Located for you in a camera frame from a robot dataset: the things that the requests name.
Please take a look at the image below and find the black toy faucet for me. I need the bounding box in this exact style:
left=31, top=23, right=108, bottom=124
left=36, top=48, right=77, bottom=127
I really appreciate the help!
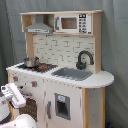
left=76, top=50, right=94, bottom=70

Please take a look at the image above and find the red left stove knob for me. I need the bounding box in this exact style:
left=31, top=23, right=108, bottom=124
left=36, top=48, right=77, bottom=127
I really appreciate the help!
left=13, top=76, right=18, bottom=82

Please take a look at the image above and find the grey toy sink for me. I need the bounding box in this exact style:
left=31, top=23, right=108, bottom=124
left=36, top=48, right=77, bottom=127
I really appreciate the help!
left=52, top=67, right=92, bottom=81

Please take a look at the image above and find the red stove knob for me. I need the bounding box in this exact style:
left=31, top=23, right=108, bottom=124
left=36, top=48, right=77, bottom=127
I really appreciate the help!
left=31, top=81, right=37, bottom=87
left=13, top=76, right=18, bottom=82

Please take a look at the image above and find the small metal pot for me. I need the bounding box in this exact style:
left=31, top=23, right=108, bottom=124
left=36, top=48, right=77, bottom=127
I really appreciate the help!
left=23, top=57, right=39, bottom=67

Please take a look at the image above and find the grey range hood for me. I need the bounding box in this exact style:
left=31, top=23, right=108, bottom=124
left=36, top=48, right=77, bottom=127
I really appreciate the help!
left=25, top=14, right=54, bottom=34

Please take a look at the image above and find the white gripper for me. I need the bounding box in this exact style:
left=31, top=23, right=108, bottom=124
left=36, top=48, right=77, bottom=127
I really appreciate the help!
left=1, top=83, right=26, bottom=108

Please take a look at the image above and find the black toy stovetop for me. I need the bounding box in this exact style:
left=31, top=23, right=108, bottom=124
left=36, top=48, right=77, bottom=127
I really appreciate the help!
left=20, top=63, right=56, bottom=73

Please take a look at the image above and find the white oven door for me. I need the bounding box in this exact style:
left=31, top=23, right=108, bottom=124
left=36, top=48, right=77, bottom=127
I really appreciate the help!
left=13, top=89, right=44, bottom=128

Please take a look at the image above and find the white cabinet door with dispenser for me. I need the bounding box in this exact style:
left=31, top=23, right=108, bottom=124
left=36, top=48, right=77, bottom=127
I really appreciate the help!
left=45, top=81, right=82, bottom=128

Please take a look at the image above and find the toy microwave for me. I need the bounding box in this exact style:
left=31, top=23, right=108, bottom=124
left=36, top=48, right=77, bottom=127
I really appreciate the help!
left=55, top=14, right=92, bottom=34

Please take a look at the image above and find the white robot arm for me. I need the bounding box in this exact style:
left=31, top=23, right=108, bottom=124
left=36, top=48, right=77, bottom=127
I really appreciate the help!
left=0, top=83, right=38, bottom=128

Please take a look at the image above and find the red right stove knob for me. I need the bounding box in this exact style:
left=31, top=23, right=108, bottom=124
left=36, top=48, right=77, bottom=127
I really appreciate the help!
left=31, top=81, right=37, bottom=87

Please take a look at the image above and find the wooden toy kitchen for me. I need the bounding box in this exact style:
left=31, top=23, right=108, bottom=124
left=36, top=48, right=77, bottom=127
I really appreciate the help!
left=7, top=10, right=114, bottom=128

